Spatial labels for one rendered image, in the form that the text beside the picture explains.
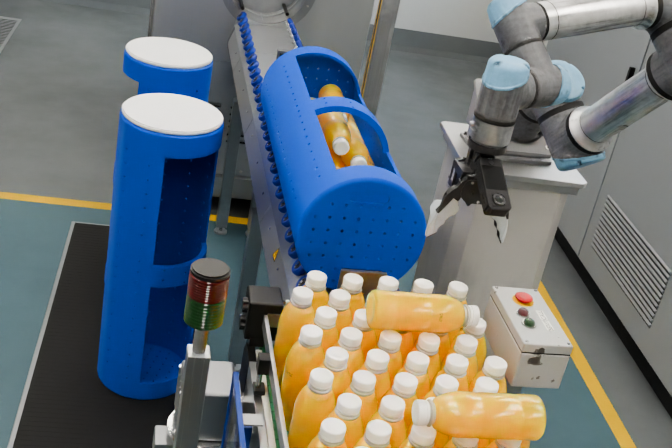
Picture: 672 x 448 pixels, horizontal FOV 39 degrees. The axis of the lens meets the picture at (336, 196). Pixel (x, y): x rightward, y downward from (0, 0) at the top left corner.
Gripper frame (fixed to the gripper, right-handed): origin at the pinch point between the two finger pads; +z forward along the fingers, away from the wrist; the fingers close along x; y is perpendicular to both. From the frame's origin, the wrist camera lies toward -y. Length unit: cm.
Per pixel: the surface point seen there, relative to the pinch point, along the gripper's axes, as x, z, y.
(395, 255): 4.3, 17.6, 24.3
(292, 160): 26, 9, 49
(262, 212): 26, 38, 77
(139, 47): 61, 20, 150
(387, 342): 15.3, 13.5, -14.3
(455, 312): 3.3, 7.9, -11.9
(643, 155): -144, 50, 182
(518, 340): -11.3, 14.4, -10.0
